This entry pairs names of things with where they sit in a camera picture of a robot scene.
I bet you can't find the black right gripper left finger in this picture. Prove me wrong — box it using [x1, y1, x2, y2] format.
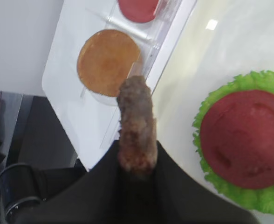
[16, 140, 131, 224]

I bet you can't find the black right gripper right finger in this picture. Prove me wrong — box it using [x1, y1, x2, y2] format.
[136, 142, 258, 224]

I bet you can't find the brown meat patty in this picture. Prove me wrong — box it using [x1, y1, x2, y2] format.
[116, 76, 158, 179]

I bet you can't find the red tomato slice on tray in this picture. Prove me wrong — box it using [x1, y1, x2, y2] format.
[199, 90, 274, 189]

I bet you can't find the green lettuce leaf on tray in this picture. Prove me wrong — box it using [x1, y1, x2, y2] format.
[192, 70, 274, 215]

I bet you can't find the red tomato slice in rack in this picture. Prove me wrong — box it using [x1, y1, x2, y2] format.
[118, 0, 159, 23]

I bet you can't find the brown bun half left rack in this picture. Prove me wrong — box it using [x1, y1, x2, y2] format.
[77, 29, 142, 97]

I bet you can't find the cream metal tray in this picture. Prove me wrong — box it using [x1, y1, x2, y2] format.
[148, 0, 274, 224]

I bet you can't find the clear acrylic left rack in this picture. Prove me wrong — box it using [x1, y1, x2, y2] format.
[76, 0, 198, 150]

